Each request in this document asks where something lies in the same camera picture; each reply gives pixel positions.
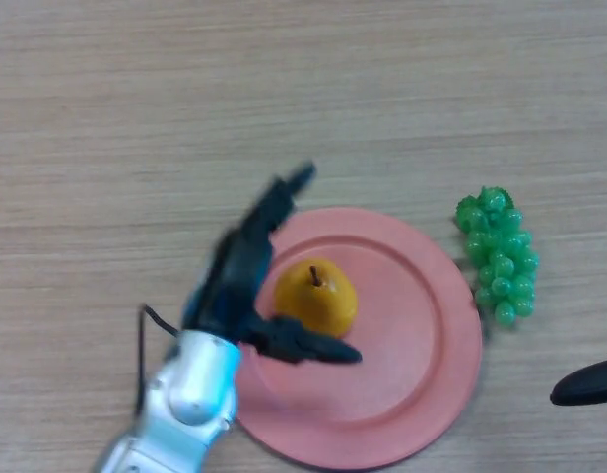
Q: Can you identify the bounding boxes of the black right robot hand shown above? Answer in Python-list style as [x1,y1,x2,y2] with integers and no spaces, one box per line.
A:
[550,357,607,407]

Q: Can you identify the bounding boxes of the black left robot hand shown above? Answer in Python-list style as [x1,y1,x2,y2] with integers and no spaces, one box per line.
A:
[181,161,364,366]

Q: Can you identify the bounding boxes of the yellow pear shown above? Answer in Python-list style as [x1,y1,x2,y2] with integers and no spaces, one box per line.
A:
[274,259,359,340]

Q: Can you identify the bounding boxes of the pink round plate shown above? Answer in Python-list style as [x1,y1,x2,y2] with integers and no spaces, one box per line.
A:
[233,206,483,470]

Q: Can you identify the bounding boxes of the green grape bunch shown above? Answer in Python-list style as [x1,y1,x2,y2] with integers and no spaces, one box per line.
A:
[454,185,540,331]

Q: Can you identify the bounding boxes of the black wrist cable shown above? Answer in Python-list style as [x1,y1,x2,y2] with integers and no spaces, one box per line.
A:
[132,303,182,420]

